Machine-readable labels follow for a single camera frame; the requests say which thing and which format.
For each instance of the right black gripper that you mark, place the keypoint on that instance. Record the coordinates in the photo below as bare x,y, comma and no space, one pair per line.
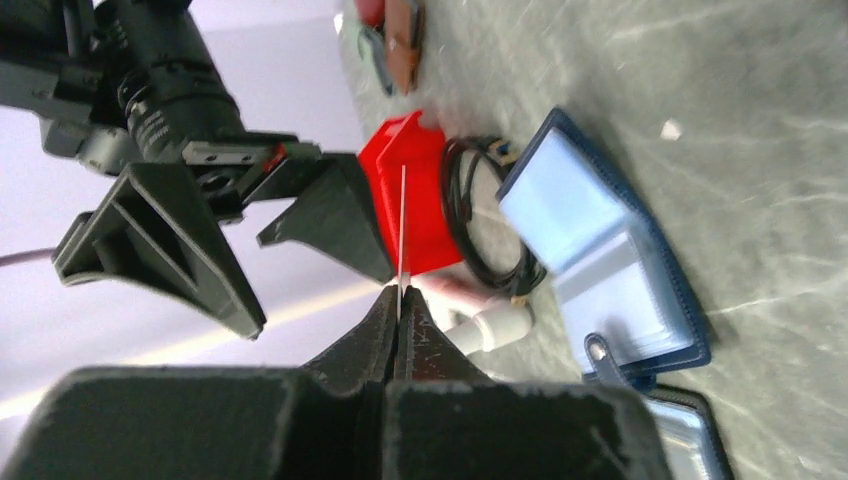
129,88

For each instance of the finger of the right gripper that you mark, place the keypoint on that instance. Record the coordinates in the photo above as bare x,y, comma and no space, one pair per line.
335,215

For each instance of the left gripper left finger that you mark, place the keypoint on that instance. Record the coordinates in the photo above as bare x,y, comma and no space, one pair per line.
319,421

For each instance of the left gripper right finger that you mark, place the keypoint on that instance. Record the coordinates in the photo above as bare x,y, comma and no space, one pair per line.
480,430

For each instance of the gold striped credit card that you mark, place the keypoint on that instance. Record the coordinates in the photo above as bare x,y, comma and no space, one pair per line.
401,274

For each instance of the blue card holder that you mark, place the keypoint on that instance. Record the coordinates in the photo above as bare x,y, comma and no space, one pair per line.
628,309

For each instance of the grey-green card holder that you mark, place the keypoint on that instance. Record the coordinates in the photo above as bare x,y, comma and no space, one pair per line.
371,50

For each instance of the red leather card holder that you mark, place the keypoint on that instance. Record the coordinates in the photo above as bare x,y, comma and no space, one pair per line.
370,12

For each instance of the brown leather card holder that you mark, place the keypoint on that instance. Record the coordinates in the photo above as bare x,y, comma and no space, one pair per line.
403,33

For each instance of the open black card holder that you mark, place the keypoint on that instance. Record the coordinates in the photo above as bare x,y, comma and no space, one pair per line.
689,433

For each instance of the red plastic bin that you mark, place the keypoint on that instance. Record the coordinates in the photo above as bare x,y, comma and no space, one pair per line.
408,140

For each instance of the white PVC pipe frame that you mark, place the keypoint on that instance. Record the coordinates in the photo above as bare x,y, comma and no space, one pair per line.
473,318

